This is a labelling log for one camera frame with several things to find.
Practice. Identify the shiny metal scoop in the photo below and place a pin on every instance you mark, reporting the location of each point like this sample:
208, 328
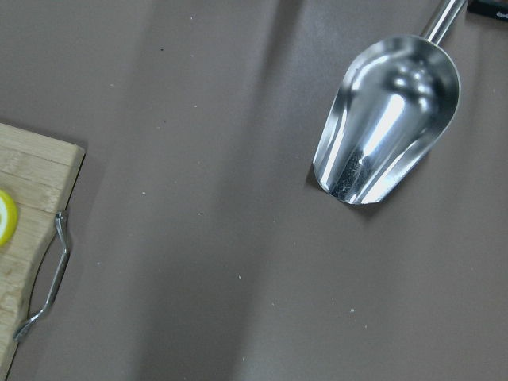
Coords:
394, 103

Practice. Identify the bamboo cutting board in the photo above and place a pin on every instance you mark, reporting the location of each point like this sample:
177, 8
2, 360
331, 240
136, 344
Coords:
39, 173

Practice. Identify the lower lemon slice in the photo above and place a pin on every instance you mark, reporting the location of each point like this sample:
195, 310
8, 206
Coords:
9, 217

